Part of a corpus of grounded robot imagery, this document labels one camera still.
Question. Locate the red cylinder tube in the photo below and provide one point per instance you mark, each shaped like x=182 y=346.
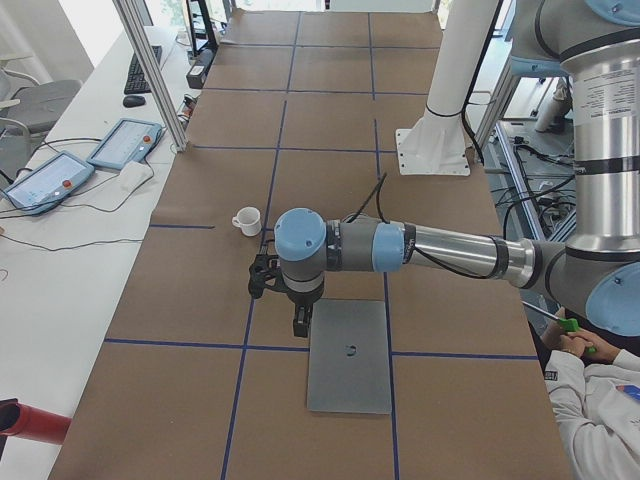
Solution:
x=28 y=422

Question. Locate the blue teach pendant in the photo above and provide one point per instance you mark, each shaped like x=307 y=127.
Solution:
x=48 y=185
x=130 y=140

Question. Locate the grey closed laptop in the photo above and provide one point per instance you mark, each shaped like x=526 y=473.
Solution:
x=348 y=360

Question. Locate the white folded cloth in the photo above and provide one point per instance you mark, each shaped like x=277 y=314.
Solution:
x=133 y=175

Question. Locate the blue teach pendant far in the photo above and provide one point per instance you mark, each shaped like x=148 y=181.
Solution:
x=130 y=140

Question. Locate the black box device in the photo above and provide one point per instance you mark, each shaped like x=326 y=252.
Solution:
x=197 y=75

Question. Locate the person in white sweater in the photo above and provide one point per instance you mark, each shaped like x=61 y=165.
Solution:
x=593 y=387

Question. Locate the white ceramic cup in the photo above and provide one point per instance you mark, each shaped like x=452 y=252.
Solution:
x=248 y=220

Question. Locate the aluminium frame post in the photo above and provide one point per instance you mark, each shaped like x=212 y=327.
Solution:
x=134 y=28

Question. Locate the green handled tool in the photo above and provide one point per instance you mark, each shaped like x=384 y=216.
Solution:
x=575 y=330

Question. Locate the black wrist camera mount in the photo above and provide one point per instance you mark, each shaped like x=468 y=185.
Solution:
x=265 y=274

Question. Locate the grey office chair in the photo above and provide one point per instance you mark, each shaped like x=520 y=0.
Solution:
x=30 y=108

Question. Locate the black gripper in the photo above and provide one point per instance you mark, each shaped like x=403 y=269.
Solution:
x=301 y=299

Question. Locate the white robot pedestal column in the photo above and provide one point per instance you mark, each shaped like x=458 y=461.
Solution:
x=436 y=145

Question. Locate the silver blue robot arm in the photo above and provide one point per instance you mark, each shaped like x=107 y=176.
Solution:
x=595 y=273

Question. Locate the black computer mouse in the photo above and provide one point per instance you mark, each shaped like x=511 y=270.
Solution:
x=133 y=101

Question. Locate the black keyboard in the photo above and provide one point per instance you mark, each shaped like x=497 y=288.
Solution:
x=136 y=82

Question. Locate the blue teach pendant near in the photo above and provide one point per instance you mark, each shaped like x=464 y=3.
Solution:
x=48 y=185

